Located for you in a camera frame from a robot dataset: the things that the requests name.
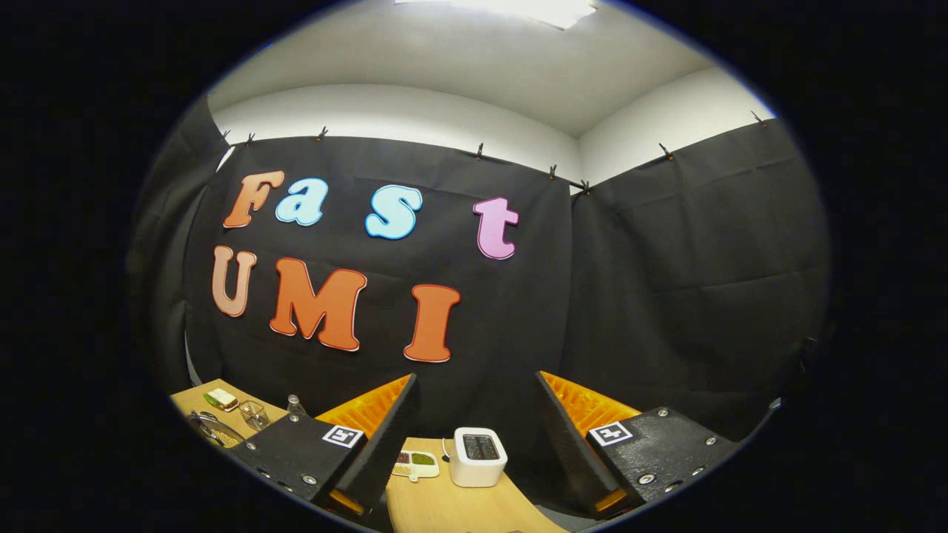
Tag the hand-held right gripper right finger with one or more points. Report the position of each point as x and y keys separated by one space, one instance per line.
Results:
x=566 y=437

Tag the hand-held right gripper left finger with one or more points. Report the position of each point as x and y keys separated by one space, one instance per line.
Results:
x=389 y=437

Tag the white divided seasoning dish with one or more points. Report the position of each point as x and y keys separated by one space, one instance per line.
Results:
x=415 y=465

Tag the white toaster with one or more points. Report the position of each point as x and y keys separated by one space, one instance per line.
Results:
x=478 y=459

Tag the clear plastic water bottle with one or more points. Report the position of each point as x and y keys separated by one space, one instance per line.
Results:
x=295 y=406

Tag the sandwich with lettuce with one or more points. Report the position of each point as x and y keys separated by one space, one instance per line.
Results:
x=221 y=400

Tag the black backdrop cloth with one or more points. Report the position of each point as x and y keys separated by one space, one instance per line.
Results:
x=652 y=281

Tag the row of backdrop clips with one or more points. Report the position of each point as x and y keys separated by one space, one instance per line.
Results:
x=480 y=152

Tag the ceiling light panel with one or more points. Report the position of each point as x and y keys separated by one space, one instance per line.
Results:
x=518 y=9

